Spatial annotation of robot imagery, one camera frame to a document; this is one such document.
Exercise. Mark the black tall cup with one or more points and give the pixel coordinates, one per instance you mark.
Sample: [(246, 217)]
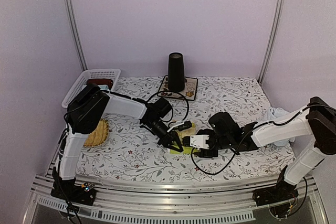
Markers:
[(176, 72)]

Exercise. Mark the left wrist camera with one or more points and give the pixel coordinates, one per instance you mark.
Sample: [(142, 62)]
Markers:
[(180, 126)]

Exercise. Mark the right aluminium post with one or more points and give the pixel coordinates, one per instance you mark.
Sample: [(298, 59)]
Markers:
[(271, 41)]

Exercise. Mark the aluminium front rail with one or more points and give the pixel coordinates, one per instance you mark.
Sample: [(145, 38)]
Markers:
[(121, 201)]

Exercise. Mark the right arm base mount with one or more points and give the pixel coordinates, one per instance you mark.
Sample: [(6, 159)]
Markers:
[(280, 192)]

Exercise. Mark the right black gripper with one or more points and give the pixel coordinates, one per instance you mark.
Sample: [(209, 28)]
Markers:
[(207, 154)]

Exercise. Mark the yellow-green patterned towel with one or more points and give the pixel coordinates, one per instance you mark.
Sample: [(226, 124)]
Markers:
[(188, 132)]

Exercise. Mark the light blue towel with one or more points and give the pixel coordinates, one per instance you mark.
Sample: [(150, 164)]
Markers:
[(273, 113)]

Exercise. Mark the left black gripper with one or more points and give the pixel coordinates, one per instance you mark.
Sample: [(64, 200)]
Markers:
[(166, 141)]

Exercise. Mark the aluminium post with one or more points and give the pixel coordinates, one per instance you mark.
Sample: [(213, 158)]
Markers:
[(271, 41), (75, 34)]

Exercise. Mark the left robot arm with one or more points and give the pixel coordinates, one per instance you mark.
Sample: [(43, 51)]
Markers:
[(85, 111)]

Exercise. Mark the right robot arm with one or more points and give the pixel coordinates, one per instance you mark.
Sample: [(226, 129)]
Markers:
[(316, 119)]

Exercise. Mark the dark red rolled towel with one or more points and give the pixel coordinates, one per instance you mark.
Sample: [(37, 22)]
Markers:
[(101, 81)]

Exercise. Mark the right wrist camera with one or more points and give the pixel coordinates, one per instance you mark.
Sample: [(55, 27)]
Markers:
[(196, 141)]

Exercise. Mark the woven bamboo tray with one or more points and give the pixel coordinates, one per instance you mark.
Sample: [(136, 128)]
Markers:
[(99, 135)]

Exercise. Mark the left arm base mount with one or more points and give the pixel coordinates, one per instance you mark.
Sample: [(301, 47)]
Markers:
[(75, 194)]

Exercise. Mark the left aluminium post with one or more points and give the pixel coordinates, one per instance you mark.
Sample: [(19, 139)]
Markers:
[(75, 34)]

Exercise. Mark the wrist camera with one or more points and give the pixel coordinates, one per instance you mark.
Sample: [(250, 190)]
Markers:
[(180, 126), (196, 141)]

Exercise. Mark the white plastic basket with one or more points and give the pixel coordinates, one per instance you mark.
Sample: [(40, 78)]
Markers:
[(112, 74)]

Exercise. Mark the floral square coaster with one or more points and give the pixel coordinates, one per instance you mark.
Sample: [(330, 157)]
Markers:
[(189, 91)]

